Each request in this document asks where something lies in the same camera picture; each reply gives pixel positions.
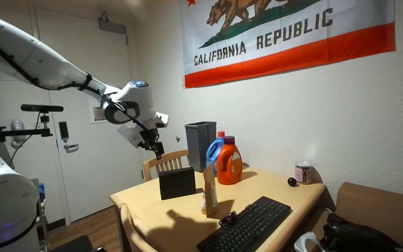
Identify black box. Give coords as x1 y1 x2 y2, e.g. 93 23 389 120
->
158 167 197 201

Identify grey trash bin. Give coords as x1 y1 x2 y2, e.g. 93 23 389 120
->
184 121 218 173

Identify paper notice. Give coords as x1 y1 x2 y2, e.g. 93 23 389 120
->
88 98 108 124

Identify blue detergent bottle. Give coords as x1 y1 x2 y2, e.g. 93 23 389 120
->
206 131 226 177

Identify white door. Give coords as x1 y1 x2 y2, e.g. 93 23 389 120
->
35 8 144 223

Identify brown paper bag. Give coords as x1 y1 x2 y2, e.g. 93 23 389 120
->
201 161 219 217

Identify black door lock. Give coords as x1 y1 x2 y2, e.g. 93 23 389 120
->
58 121 70 140

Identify orange detergent bottle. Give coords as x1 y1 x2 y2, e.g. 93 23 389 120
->
217 136 243 186

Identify black sunglasses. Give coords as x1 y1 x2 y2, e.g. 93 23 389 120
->
218 211 239 226

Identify door closer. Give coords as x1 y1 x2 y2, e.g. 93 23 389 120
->
98 10 128 35

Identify black keyboard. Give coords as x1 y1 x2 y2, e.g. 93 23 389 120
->
197 196 292 252

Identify candle jar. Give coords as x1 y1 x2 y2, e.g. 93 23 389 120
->
295 161 312 184

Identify bear flag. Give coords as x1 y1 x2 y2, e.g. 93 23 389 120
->
179 0 396 89

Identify white plastic bag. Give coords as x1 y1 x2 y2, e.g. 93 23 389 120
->
294 231 326 252

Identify black bag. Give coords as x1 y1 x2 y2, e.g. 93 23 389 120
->
319 211 403 252

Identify brown sofa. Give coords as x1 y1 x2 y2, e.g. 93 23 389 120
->
335 182 403 252

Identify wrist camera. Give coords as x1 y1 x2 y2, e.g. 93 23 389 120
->
117 125 145 148

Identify camera on mount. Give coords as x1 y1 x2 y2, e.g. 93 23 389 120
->
0 104 64 145

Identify white wall device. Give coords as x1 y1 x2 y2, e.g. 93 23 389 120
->
10 119 27 149

